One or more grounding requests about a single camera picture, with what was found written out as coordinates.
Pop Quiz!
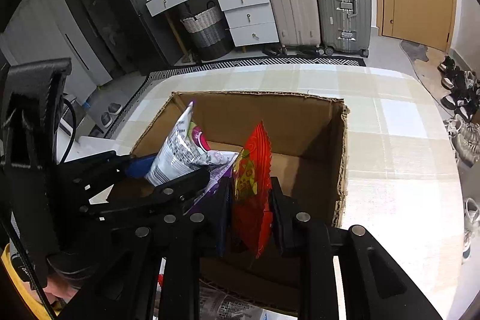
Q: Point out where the red snack bag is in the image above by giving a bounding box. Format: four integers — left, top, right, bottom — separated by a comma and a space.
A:
233, 122, 273, 259

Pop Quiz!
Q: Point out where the purple white snack bag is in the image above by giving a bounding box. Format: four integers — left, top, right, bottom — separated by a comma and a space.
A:
145, 101, 239, 192

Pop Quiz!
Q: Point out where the yellow sleeve forearm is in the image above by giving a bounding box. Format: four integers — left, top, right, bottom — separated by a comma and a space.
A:
1, 244, 50, 320

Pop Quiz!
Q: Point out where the SF Express cardboard box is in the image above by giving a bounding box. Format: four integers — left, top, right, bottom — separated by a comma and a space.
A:
128, 90, 351, 317

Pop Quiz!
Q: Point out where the cookie packet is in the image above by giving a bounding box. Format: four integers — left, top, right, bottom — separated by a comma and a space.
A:
199, 286, 291, 320

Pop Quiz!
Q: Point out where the black refrigerator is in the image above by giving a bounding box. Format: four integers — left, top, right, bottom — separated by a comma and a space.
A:
90, 0, 184, 75

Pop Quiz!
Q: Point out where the woven laundry basket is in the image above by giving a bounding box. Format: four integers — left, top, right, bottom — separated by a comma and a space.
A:
181, 1, 235, 61

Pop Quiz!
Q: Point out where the grey aluminium suitcase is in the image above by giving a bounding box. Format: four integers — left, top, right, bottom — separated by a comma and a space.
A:
317, 0, 372, 58

